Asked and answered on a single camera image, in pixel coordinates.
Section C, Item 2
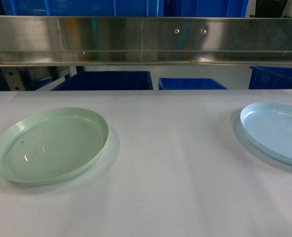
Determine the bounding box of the large blue bin left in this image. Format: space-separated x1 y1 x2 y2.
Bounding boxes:
52 71 153 91

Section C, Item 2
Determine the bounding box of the pale green round plate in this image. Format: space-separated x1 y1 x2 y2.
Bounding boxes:
0 108 109 186

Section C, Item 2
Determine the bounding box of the blue bin middle floor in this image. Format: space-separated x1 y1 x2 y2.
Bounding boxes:
158 78 227 90

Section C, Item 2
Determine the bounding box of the blue bin right edge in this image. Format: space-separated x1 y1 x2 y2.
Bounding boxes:
249 66 292 89

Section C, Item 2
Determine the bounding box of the light blue round plate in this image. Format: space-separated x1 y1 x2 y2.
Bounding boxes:
240 102 292 165

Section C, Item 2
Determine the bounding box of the stainless steel shelf rail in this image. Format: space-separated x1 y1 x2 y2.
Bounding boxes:
0 16 292 67

